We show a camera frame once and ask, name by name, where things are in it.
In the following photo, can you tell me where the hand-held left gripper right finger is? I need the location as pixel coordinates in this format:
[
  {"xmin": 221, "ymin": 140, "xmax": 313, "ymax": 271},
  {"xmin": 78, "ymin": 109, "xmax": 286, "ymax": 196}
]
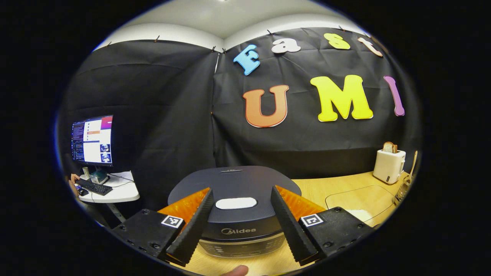
[{"xmin": 271, "ymin": 186, "xmax": 374, "ymax": 266}]

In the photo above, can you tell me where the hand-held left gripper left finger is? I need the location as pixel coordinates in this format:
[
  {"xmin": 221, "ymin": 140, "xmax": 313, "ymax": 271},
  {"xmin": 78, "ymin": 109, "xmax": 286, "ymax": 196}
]
[{"xmin": 111, "ymin": 188, "xmax": 214, "ymax": 267}]

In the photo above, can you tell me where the dark grey rice cooker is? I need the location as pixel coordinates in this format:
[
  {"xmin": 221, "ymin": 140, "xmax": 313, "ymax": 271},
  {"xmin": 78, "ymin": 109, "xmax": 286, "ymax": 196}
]
[{"xmin": 168, "ymin": 166, "xmax": 302, "ymax": 258}]

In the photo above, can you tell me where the clear plastic rice container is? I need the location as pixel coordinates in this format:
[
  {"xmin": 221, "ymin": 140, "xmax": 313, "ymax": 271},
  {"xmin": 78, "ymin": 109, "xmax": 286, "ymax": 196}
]
[{"xmin": 325, "ymin": 185, "xmax": 395, "ymax": 227}]

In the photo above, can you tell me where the wire chopstick holder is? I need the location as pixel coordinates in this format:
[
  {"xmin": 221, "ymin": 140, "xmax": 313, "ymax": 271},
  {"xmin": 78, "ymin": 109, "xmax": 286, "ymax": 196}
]
[{"xmin": 393, "ymin": 180, "xmax": 413, "ymax": 205}]

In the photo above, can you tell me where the wooden spoon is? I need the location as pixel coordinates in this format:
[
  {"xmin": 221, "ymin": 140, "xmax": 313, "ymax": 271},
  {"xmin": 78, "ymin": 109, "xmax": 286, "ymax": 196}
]
[{"xmin": 407, "ymin": 151, "xmax": 419, "ymax": 184}]

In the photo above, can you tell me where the white side table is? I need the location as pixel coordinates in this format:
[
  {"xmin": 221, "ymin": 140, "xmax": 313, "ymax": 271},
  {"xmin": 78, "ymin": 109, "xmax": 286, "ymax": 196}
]
[{"xmin": 79, "ymin": 171, "xmax": 140, "ymax": 223}]

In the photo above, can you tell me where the small teal box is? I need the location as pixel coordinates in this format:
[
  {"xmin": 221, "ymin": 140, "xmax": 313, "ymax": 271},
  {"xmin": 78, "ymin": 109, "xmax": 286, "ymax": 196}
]
[{"xmin": 90, "ymin": 170, "xmax": 110, "ymax": 184}]

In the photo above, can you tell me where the black keyboard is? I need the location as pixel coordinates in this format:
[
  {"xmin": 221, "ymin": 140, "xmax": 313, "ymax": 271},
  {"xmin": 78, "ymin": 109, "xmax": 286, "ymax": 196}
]
[{"xmin": 76, "ymin": 178, "xmax": 113, "ymax": 196}]

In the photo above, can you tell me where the white toaster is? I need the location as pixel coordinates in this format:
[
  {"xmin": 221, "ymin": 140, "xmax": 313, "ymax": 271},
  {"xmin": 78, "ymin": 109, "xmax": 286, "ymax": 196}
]
[{"xmin": 373, "ymin": 149, "xmax": 406, "ymax": 184}]

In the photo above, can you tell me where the black backdrop cloth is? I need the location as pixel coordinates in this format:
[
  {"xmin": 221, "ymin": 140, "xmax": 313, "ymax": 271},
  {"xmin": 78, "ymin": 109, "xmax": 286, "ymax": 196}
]
[{"xmin": 58, "ymin": 27, "xmax": 422, "ymax": 211}]

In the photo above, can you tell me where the computer monitor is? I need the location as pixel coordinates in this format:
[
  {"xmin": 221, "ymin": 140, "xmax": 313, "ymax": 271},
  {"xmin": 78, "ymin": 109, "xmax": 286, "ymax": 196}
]
[{"xmin": 71, "ymin": 115, "xmax": 114, "ymax": 166}]

